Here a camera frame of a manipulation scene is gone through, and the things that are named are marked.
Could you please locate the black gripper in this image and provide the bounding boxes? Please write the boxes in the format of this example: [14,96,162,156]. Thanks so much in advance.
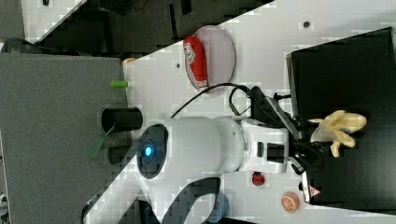
[251,86,331,175]

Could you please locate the peeled banana toy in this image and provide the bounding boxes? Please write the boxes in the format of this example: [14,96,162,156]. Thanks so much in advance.
[310,110,367,158]

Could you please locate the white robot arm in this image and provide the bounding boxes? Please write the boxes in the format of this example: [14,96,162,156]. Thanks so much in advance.
[129,87,324,224]

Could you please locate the black toaster oven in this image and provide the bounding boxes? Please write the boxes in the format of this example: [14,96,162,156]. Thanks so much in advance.
[287,27,396,215]

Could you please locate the orange slice toy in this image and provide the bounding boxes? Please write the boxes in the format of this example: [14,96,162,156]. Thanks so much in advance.
[281,191,300,213]

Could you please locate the red strawberry toy on table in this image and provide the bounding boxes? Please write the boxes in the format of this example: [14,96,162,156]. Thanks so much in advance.
[251,172,265,187]

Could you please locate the blue cup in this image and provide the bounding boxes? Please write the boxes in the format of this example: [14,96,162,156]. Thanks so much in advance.
[207,193,229,223]

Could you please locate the grey round plate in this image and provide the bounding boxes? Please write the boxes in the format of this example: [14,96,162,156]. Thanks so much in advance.
[184,25,235,91]

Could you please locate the red ketchup bottle toy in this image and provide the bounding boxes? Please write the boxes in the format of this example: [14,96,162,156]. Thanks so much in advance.
[183,36,208,90]

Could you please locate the green marker cap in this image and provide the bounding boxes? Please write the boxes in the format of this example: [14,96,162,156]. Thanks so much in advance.
[110,80,129,89]

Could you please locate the green spatula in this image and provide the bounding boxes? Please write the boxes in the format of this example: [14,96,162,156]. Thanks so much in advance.
[89,127,114,159]

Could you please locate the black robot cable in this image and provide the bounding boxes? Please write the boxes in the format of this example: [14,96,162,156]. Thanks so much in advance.
[169,82,269,125]

